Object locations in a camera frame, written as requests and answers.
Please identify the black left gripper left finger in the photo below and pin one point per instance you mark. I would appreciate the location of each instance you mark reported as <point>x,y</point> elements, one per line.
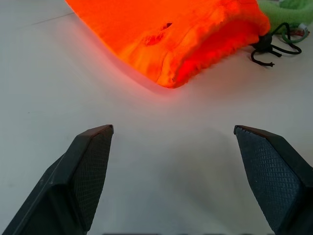
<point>61,186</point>

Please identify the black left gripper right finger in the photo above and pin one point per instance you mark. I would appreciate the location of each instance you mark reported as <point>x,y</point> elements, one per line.
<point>271,181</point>

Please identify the green plush item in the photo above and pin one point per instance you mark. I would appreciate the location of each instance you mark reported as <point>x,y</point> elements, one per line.
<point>286,12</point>

